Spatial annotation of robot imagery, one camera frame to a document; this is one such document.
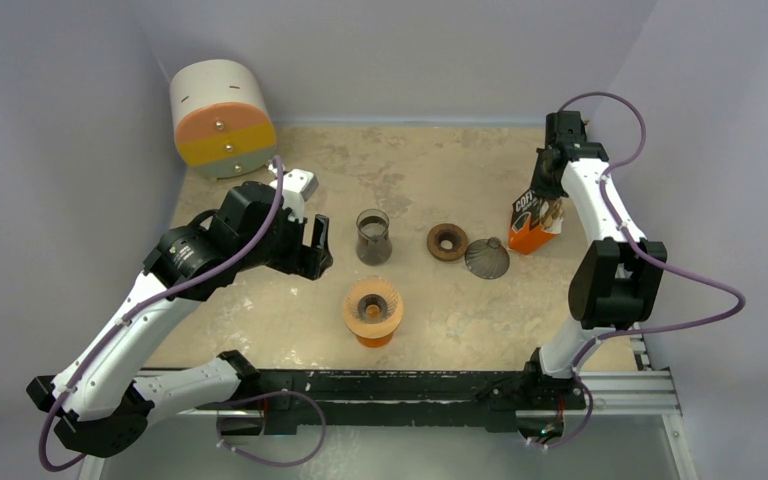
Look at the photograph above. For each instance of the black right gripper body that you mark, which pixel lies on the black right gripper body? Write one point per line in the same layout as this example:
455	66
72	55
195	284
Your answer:
549	171

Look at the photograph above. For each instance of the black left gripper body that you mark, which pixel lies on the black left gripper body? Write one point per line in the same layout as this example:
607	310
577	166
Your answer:
282	249

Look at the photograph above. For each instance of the clear ribbed glass dripper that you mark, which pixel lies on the clear ribbed glass dripper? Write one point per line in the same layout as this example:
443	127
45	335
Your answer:
372	300

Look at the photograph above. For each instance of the orange glass carafe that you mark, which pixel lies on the orange glass carafe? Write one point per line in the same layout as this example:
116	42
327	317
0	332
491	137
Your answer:
374	342

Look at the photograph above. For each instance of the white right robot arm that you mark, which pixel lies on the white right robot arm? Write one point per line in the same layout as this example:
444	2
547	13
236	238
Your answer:
614	286

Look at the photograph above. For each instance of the orange coffee filter box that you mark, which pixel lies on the orange coffee filter box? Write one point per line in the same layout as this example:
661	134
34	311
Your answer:
533	228

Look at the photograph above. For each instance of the grey glass carafe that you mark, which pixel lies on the grey glass carafe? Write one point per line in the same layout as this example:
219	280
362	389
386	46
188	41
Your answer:
374	246

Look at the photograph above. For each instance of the white round drawer cabinet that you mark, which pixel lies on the white round drawer cabinet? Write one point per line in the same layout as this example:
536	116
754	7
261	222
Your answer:
221	125

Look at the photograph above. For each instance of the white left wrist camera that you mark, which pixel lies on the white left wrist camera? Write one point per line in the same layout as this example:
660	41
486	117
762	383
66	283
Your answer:
298	187

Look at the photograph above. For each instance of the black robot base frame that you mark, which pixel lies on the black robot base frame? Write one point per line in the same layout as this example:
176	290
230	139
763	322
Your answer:
490	400

